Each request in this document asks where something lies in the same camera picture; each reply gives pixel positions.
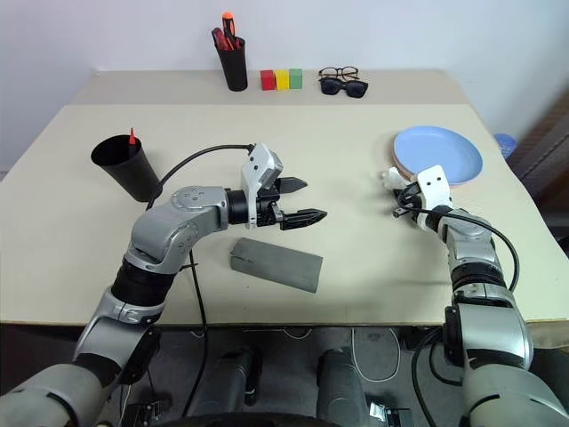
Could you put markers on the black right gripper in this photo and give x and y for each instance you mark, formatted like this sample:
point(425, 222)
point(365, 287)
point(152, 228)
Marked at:
point(411, 202)

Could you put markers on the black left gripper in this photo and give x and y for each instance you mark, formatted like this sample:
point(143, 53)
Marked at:
point(266, 213)

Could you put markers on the yellow cube block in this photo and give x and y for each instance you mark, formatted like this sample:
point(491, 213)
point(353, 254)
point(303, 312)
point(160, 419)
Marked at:
point(282, 80)

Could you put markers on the brown frame glasses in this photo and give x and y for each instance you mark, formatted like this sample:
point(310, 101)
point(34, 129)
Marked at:
point(330, 71)

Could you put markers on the black floor device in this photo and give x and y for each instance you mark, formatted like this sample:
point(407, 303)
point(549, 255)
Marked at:
point(149, 410)

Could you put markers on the white tissue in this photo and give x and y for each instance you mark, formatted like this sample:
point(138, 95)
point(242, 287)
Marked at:
point(393, 177)

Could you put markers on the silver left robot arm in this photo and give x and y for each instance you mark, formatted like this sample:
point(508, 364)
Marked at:
point(178, 222)

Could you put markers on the pink plate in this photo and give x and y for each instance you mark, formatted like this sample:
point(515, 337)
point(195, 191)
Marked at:
point(400, 168)

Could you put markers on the dark grey rounded shape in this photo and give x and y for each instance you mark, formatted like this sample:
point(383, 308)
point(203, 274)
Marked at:
point(342, 387)
point(235, 373)

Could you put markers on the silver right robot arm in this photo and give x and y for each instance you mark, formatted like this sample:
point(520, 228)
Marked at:
point(484, 320)

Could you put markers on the wide black cup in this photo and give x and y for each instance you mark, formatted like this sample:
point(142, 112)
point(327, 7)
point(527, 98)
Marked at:
point(129, 171)

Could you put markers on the grey glasses case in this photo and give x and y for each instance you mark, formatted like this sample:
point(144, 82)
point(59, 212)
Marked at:
point(278, 263)

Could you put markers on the black sunglasses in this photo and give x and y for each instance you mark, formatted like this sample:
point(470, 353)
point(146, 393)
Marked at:
point(331, 86)

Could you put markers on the orange tipped black screwdriver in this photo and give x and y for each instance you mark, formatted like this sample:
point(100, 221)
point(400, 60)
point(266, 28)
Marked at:
point(228, 24)

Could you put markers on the light blue plate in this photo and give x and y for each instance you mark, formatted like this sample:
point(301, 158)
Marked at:
point(438, 149)

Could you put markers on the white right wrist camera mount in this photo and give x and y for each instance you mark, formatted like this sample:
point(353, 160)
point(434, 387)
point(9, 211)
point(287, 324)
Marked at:
point(435, 187)

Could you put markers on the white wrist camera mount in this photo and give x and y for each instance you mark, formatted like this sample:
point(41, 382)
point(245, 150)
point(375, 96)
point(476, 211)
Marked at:
point(258, 171)
point(435, 187)

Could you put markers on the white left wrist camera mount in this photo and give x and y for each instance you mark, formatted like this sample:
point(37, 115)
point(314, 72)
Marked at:
point(258, 171)

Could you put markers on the red cube block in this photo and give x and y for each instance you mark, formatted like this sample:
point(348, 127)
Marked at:
point(267, 81)

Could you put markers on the green cube block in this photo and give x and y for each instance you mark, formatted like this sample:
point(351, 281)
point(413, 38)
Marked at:
point(296, 78)

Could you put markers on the red and black pen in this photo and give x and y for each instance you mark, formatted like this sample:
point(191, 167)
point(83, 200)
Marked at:
point(132, 137)

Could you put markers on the tall black tool holder cup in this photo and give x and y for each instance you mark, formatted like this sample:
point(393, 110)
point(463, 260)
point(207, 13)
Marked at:
point(234, 69)

